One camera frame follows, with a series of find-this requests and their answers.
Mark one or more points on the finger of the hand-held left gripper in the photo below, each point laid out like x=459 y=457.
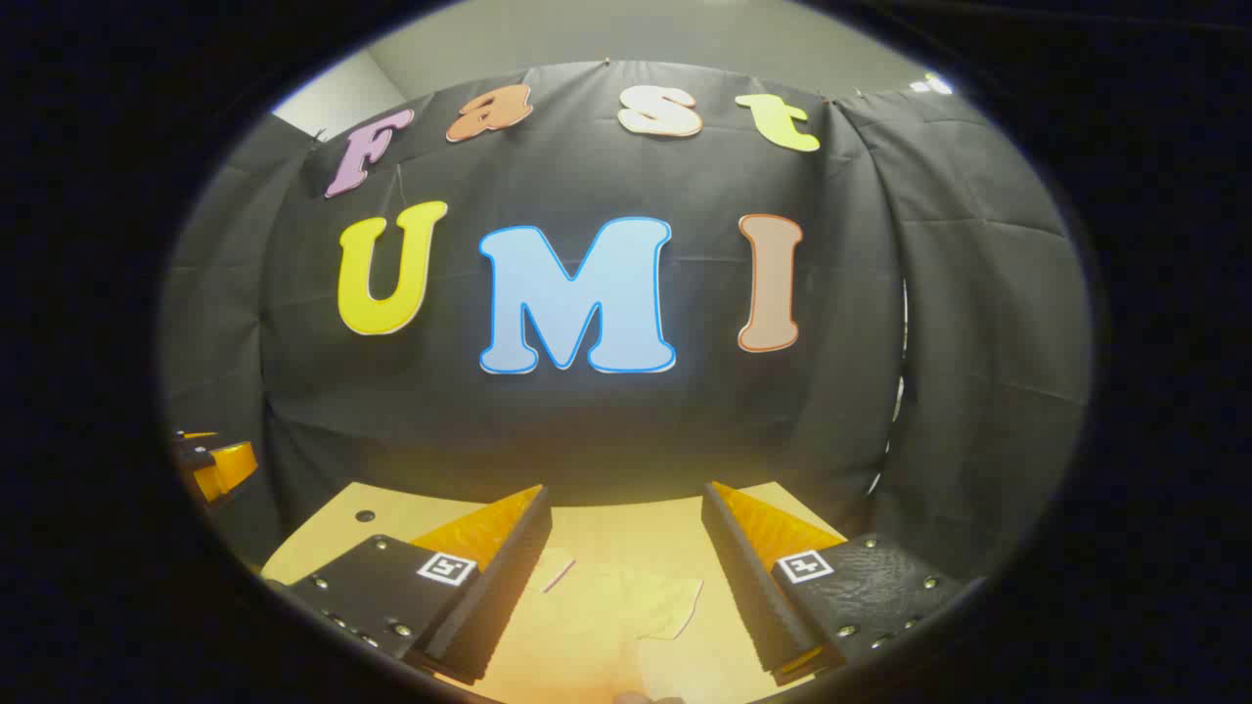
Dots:
x=194 y=454
x=227 y=469

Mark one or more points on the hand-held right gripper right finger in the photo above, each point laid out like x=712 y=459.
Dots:
x=748 y=577

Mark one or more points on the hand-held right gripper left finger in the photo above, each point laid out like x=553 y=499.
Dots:
x=509 y=572

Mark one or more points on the orange polo T-shirt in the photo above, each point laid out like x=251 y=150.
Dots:
x=626 y=606

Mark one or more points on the black backdrop cloth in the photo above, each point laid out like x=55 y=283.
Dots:
x=606 y=430

